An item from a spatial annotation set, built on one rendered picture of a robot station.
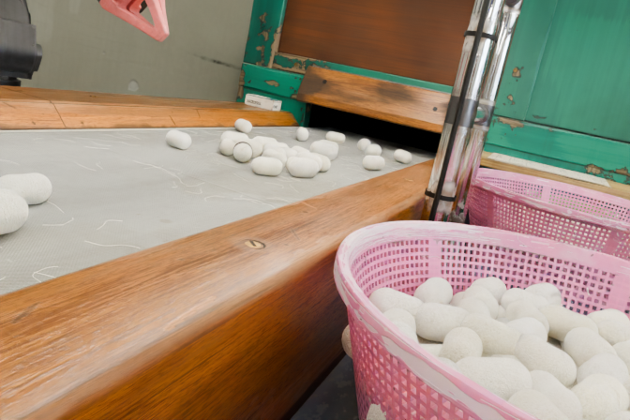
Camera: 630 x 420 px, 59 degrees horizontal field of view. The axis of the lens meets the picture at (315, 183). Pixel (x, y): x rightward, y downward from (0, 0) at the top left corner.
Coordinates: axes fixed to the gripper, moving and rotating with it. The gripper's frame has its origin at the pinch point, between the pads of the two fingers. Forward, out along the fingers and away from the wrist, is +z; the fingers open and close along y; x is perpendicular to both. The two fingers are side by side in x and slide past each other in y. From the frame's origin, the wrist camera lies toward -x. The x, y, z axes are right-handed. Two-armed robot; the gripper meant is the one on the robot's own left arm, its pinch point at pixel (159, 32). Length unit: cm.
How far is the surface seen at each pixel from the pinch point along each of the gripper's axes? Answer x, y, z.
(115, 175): 0.4, -18.9, 17.3
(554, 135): -26, 49, 35
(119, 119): 9.9, -1.2, 4.6
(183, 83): 67, 126, -56
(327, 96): 0.6, 43.6, 6.0
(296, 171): -4.8, -1.2, 22.3
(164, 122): 10.0, 6.7, 5.0
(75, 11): 87, 121, -108
